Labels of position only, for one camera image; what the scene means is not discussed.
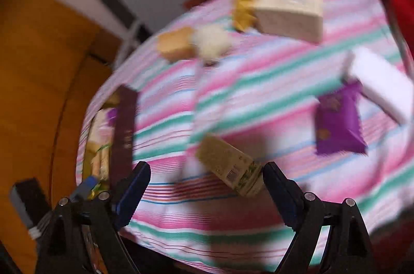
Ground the white box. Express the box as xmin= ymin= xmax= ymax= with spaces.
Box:
xmin=344 ymin=46 xmax=410 ymax=124

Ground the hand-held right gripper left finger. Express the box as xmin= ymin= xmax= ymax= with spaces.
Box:
xmin=34 ymin=161 xmax=151 ymax=274

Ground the pale beige carton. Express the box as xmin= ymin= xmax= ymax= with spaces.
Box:
xmin=89 ymin=109 xmax=114 ymax=181

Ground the large beige carton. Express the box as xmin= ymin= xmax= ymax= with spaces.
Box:
xmin=254 ymin=0 xmax=324 ymax=43

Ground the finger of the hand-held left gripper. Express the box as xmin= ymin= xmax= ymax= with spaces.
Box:
xmin=69 ymin=175 xmax=99 ymax=202

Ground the wooden wardrobe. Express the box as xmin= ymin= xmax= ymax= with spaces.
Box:
xmin=0 ymin=0 xmax=123 ymax=274

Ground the yellow sponge block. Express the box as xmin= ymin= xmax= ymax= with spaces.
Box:
xmin=157 ymin=26 xmax=196 ymax=63

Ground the black rolled mat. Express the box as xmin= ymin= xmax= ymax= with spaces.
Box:
xmin=94 ymin=0 xmax=135 ymax=30

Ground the striped bed sheet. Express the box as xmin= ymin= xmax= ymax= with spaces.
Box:
xmin=75 ymin=0 xmax=414 ymax=273

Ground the red cloth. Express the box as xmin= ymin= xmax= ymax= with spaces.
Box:
xmin=377 ymin=0 xmax=414 ymax=45

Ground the white fluffy sock roll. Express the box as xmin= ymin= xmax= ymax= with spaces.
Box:
xmin=192 ymin=24 xmax=230 ymax=64

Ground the beige snack packet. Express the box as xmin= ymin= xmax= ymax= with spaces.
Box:
xmin=196 ymin=133 xmax=266 ymax=198

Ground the gold tin container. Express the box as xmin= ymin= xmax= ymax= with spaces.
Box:
xmin=81 ymin=85 xmax=140 ymax=197

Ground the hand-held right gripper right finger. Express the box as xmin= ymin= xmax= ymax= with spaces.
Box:
xmin=263 ymin=161 xmax=378 ymax=274

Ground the purple snack packet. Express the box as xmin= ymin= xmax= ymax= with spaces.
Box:
xmin=314 ymin=80 xmax=367 ymax=156

